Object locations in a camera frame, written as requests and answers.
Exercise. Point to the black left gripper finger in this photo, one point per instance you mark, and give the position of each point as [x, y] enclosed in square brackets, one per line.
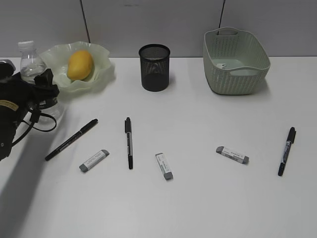
[45, 79]

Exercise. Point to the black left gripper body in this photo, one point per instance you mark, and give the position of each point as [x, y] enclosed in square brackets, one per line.
[21, 93]

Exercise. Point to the clear water bottle green label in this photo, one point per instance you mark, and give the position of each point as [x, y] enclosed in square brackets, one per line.
[32, 65]

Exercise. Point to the yellow mango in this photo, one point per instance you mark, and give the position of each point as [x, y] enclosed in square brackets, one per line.
[80, 65]

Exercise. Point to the waste paper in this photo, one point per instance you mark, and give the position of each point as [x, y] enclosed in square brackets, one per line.
[222, 66]

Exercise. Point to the black blue marker pen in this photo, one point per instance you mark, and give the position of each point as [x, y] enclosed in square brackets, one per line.
[289, 142]

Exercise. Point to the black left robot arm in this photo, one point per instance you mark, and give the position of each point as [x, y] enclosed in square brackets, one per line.
[9, 125]

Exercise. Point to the pale green wavy glass plate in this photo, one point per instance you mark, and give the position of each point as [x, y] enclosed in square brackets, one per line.
[56, 58]

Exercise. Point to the grey white eraser left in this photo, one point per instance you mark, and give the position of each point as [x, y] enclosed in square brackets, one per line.
[92, 161]

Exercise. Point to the grey white eraser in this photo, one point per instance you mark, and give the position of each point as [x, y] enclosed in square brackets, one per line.
[164, 166]
[233, 155]
[92, 161]

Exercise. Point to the black mesh pen holder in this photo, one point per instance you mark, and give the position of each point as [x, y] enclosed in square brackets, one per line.
[154, 63]

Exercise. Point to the grey white eraser centre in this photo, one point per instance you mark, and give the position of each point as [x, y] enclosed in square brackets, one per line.
[164, 166]

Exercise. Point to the pale green woven plastic basket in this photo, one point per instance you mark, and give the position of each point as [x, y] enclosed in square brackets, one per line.
[246, 59]

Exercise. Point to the grey white eraser right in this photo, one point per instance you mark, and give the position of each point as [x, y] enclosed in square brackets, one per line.
[233, 155]

